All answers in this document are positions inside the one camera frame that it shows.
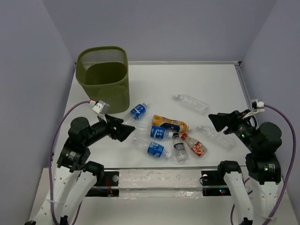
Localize orange label bottle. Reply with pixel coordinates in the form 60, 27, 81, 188
152, 115, 192, 133

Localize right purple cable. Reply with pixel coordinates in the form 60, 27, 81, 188
231, 104, 297, 225

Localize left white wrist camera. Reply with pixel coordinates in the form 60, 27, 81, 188
89, 99, 110, 116

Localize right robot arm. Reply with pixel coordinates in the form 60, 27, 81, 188
209, 110, 284, 225

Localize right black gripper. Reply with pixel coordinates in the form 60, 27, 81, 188
208, 108, 259, 151

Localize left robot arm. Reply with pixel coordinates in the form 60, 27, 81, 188
27, 115, 135, 225

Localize blue label bottle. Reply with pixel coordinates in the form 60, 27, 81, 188
135, 123, 180, 140
123, 102, 150, 125
132, 137, 171, 160

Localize red label bottle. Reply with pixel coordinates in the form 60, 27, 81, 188
181, 133, 207, 157

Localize purple cable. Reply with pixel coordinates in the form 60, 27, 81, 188
231, 104, 297, 225
48, 100, 92, 225

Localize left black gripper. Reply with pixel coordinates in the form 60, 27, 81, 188
84, 112, 135, 145

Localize green mesh waste bin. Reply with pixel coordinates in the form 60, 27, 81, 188
75, 46, 130, 113

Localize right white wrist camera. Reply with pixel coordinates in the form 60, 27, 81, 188
243, 99, 265, 119

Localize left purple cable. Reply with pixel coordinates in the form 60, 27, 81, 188
48, 100, 92, 225

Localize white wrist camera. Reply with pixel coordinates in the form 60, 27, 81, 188
89, 99, 110, 116
243, 99, 265, 119

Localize black cap clear bottle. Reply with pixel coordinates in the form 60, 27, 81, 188
172, 133, 188, 163

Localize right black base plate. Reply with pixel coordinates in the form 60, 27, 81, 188
199, 170, 231, 196

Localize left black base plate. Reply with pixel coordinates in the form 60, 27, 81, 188
86, 170, 120, 197

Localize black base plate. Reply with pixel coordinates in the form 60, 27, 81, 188
86, 170, 120, 197
199, 170, 231, 196

